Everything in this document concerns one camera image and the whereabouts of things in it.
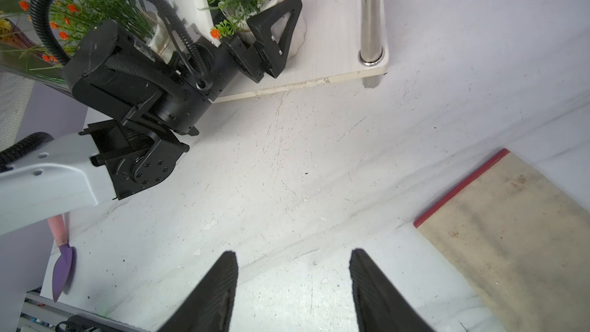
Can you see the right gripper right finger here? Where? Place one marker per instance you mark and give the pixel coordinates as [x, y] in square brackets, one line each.
[378, 304]

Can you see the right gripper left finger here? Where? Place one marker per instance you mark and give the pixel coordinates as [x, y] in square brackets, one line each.
[209, 306]

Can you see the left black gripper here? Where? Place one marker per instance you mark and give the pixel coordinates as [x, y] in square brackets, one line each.
[239, 60]

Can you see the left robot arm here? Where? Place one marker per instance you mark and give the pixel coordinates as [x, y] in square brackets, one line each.
[149, 103]

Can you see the beige work glove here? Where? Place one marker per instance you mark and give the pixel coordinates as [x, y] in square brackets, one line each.
[520, 242]

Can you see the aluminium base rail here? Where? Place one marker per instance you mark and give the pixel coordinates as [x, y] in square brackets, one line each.
[43, 314]

